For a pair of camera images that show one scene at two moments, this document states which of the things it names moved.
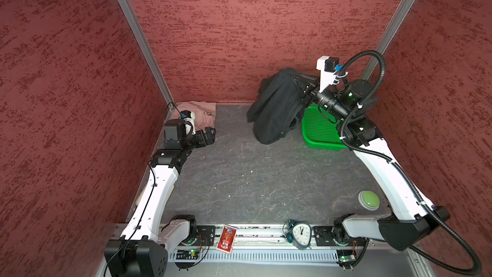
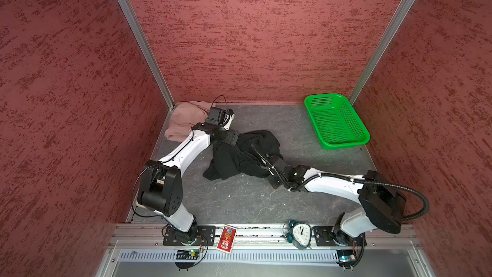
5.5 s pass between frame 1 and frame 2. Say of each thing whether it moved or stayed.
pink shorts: moved
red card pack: stayed
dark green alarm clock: stayed
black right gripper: moved
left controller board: stayed
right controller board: stayed
